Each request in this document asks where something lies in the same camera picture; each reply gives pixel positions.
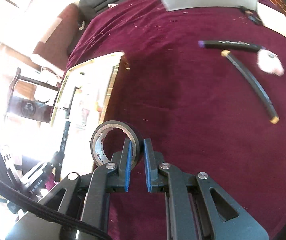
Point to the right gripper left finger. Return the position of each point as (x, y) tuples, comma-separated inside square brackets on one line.
[(123, 159)]

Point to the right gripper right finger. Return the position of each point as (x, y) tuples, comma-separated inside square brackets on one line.
[(155, 181)]

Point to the black tape roll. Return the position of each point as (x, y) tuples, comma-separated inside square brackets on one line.
[(109, 137)]

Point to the black marker yellow caps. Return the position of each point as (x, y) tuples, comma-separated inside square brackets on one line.
[(59, 155)]

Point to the black marker orange caps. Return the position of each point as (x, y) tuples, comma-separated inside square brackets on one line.
[(253, 82)]

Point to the black marker purple caps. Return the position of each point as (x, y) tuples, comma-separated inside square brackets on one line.
[(230, 45)]

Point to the pink fluffy ball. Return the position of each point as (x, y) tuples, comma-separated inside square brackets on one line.
[(269, 62)]

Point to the white box gold rim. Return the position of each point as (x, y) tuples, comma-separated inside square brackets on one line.
[(95, 79)]

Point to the maroon velvet bed cover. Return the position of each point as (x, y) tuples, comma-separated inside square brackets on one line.
[(193, 104)]

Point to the maroon armchair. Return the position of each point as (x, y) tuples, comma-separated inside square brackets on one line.
[(52, 49)]

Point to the small white carton box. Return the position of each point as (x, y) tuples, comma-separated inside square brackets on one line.
[(272, 18)]

